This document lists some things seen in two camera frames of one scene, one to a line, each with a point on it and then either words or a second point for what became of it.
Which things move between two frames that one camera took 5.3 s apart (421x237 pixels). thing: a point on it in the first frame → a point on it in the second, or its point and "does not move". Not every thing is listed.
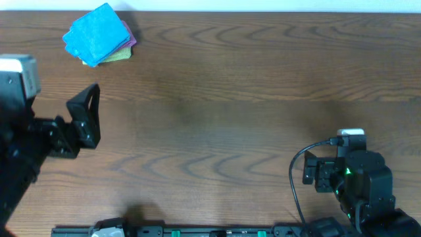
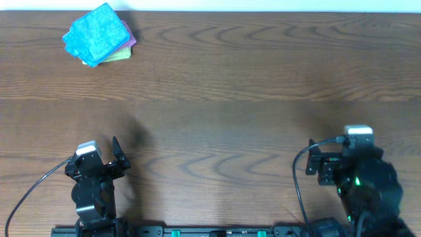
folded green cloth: x=124 y=54 does not move
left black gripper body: x=61 y=137 → x=110 y=168
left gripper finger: x=85 y=110 → x=119 y=155
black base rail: x=119 y=229 does not move
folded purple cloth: x=132 y=41 does not move
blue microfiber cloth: x=96 y=35 does not move
